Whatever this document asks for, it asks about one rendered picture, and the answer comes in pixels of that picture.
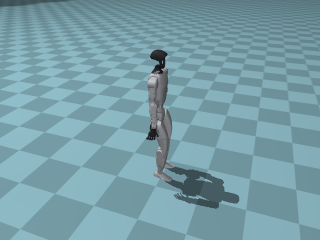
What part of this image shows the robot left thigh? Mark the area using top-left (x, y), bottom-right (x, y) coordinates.
top-left (162, 108), bottom-right (172, 140)

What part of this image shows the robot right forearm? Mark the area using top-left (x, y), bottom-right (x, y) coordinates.
top-left (149, 103), bottom-right (158, 129)

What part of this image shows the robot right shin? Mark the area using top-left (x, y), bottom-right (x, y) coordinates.
top-left (156, 149), bottom-right (168, 175)

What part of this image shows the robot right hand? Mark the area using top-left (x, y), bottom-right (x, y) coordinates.
top-left (146, 124), bottom-right (159, 141)

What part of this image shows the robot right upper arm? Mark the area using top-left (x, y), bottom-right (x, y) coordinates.
top-left (147, 77), bottom-right (159, 108)

